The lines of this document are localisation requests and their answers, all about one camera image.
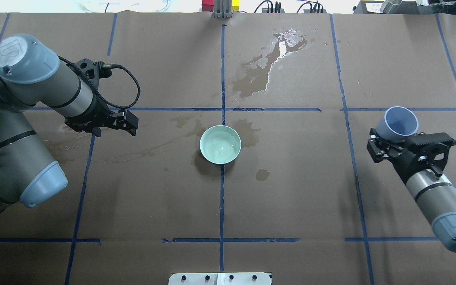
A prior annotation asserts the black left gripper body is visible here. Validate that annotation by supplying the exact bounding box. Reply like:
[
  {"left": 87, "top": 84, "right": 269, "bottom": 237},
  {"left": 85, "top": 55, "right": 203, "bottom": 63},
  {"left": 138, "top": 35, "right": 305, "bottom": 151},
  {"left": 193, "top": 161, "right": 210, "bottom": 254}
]
[{"left": 63, "top": 59, "right": 122, "bottom": 137}]

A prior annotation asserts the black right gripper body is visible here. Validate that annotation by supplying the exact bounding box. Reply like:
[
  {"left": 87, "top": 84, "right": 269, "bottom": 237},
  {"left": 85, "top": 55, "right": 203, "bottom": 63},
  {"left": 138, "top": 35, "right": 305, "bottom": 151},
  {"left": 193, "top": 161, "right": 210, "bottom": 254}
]
[{"left": 390, "top": 132, "right": 454, "bottom": 183}]

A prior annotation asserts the light blue plastic cup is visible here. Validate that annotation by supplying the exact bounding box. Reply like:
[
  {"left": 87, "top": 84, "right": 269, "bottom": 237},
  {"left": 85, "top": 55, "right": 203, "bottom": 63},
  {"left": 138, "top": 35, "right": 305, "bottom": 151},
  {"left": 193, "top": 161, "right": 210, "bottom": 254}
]
[{"left": 375, "top": 106, "right": 419, "bottom": 143}]

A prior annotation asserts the mint green bowl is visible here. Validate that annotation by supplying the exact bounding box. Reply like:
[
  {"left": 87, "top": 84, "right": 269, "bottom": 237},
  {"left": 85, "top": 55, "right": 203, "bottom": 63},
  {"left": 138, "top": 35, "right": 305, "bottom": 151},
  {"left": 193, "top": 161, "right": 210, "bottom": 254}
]
[{"left": 199, "top": 125, "right": 242, "bottom": 165}]

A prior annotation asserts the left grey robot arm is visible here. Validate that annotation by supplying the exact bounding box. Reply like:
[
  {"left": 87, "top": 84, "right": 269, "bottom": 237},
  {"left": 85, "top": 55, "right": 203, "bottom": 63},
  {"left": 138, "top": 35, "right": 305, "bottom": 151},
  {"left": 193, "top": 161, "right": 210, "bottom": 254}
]
[{"left": 0, "top": 34, "right": 138, "bottom": 213}]

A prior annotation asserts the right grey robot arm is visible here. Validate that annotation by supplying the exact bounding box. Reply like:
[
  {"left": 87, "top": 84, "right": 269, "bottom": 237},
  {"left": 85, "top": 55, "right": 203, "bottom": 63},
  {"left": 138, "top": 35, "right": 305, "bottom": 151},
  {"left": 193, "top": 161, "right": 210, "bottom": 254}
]
[{"left": 367, "top": 128, "right": 456, "bottom": 253}]

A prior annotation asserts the red block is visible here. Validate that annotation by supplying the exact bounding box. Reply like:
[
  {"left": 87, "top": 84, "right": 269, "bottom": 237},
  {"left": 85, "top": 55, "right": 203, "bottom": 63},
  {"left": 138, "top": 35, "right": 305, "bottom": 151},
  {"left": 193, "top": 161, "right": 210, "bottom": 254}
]
[{"left": 201, "top": 0, "right": 214, "bottom": 12}]

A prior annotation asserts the yellow block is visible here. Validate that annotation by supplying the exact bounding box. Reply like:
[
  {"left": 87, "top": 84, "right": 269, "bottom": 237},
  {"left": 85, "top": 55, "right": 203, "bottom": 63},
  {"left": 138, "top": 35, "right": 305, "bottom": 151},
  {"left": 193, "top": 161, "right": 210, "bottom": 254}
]
[{"left": 231, "top": 0, "right": 240, "bottom": 11}]

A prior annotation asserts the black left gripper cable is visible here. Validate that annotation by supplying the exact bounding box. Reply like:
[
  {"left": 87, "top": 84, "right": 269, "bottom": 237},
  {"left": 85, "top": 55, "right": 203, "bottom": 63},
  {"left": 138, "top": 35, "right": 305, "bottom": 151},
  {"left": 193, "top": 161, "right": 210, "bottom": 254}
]
[{"left": 58, "top": 56, "right": 141, "bottom": 109}]

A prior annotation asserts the aluminium frame post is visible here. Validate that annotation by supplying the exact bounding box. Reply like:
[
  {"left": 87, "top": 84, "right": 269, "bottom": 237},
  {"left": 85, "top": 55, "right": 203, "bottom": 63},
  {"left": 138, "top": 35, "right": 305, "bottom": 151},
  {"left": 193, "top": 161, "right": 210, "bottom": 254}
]
[{"left": 212, "top": 0, "right": 233, "bottom": 19}]

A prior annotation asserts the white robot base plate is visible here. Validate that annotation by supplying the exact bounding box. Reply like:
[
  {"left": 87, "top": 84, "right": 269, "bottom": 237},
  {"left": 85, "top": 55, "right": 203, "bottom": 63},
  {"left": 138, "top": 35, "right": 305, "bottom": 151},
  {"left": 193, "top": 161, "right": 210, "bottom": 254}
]
[{"left": 168, "top": 272, "right": 273, "bottom": 285}]

